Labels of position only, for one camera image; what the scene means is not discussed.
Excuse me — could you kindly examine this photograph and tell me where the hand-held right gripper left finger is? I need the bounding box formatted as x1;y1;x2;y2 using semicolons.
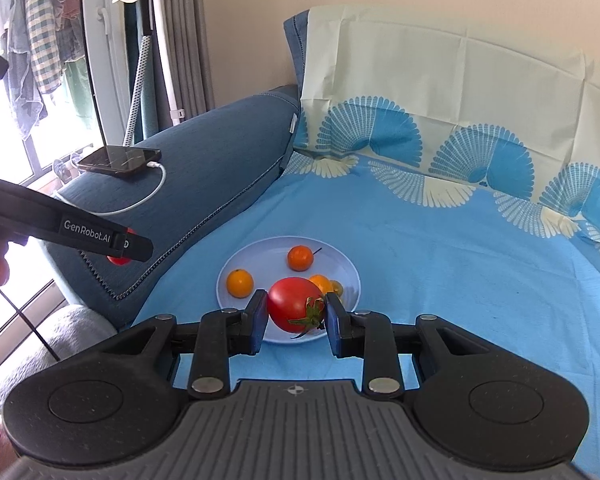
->
97;289;270;401

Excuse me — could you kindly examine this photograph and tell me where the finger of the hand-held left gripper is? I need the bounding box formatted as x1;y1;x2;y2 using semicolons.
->
111;229;154;262

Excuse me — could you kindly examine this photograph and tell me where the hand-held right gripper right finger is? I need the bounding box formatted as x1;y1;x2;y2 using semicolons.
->
324;292;506;401

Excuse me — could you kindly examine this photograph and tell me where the red cherry tomato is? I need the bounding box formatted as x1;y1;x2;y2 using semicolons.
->
266;276;327;339
106;229;138;266

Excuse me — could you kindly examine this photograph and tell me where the small orange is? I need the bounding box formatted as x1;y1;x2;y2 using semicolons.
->
307;274;337;295
286;245;323;271
226;269;254;298

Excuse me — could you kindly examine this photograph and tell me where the light blue plate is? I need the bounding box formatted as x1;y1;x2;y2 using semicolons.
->
216;236;361;345

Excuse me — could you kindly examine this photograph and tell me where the black smartphone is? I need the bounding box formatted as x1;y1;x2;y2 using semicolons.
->
77;145;162;177

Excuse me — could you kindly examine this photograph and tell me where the blue fan-print sheet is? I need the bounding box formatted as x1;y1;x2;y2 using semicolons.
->
130;4;600;480

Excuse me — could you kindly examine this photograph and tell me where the blue denim sofa armrest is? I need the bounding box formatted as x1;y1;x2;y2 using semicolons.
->
40;85;301;328

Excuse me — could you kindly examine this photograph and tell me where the grey cushion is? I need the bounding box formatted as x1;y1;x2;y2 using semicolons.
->
0;305;118;411

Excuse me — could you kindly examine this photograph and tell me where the hanging plaid shirt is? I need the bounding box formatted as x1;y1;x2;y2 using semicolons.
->
24;0;65;95

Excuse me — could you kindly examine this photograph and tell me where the white steamer pole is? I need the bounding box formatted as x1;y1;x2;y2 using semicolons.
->
145;0;187;127

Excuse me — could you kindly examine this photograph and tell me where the grey curtain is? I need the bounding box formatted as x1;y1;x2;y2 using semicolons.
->
155;0;216;126

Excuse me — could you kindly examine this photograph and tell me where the blue denim back cushion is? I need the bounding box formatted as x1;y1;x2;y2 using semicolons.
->
283;7;311;106

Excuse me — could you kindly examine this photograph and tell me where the white charging cable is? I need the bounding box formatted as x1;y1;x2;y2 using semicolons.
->
55;160;168;216

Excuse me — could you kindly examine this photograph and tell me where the thin black cable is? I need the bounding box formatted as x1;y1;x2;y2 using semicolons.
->
0;285;59;362

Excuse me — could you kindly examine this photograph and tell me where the dotted garment steamer hose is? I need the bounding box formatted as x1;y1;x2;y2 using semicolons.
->
124;35;154;147

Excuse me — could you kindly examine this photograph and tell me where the white window frame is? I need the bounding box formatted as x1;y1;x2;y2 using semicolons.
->
80;0;131;147

